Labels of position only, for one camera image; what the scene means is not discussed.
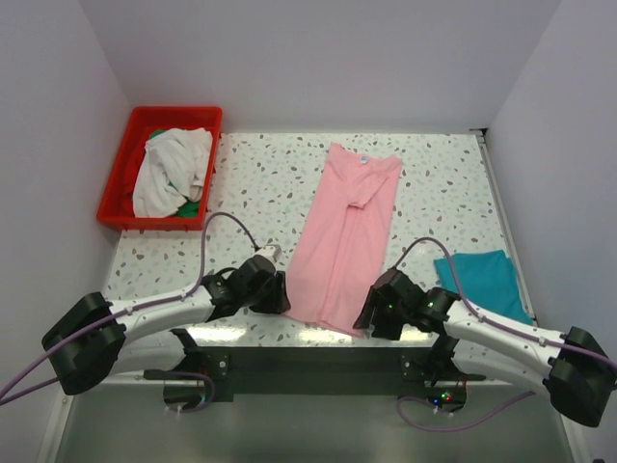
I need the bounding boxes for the pink t shirt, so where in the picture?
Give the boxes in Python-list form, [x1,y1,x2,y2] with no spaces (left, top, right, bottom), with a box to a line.
[285,144,402,338]

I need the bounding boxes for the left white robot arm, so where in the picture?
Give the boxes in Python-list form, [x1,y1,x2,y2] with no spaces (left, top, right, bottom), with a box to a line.
[41,253,290,395]

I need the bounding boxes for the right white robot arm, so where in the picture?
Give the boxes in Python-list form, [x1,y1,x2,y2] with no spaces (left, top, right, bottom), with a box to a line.
[354,269,616,428]

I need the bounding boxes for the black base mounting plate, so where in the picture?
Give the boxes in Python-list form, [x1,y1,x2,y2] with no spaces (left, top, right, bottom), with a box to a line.
[145,347,483,401]

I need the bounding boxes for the teal folded t shirt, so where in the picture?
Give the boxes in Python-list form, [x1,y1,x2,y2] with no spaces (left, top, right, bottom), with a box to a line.
[452,250,533,325]

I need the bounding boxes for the green t shirt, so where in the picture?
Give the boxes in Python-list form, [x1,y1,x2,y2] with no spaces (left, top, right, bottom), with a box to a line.
[147,127,203,219]

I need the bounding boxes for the white t shirt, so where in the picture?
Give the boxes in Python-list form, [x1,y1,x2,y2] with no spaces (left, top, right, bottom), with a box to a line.
[132,125,214,219]

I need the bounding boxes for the red plastic bin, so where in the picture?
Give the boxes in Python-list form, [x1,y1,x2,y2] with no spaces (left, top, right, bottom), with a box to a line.
[96,106,224,232]

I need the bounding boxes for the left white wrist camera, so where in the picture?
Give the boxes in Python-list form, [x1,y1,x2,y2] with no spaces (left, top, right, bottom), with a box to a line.
[255,244,282,263]

